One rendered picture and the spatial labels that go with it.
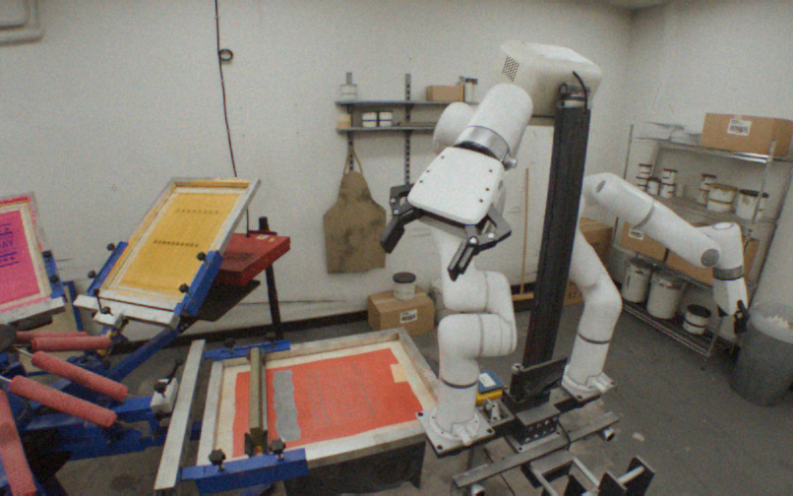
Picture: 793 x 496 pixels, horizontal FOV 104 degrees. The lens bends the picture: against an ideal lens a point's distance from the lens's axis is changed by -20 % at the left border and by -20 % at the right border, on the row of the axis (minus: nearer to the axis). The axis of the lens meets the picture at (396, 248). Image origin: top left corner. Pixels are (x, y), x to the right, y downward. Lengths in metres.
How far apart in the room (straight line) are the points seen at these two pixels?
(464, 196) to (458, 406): 0.59
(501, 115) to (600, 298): 0.66
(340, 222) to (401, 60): 1.40
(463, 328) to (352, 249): 2.50
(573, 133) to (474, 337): 0.46
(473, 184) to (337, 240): 2.75
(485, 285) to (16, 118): 3.30
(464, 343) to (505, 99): 0.50
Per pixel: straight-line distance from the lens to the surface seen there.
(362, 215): 3.16
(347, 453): 1.17
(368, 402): 1.35
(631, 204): 1.01
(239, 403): 1.43
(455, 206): 0.45
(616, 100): 4.60
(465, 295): 0.86
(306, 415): 1.33
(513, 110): 0.55
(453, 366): 0.86
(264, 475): 1.17
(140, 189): 3.25
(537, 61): 0.81
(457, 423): 0.97
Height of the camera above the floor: 1.88
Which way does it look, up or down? 20 degrees down
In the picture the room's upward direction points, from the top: straight up
